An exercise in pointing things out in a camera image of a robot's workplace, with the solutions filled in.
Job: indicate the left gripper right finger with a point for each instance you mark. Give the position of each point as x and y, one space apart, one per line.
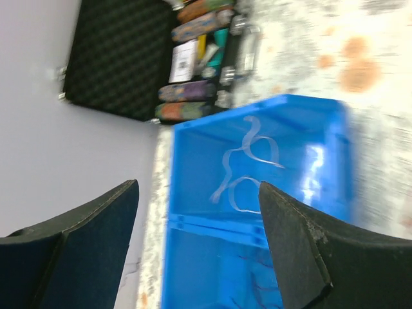
322 262

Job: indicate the blue three-compartment bin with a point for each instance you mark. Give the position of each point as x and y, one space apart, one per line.
216 252

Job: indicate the black poker chip case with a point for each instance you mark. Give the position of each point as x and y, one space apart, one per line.
166 61

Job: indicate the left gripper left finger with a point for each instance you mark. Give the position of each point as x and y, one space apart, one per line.
74 260

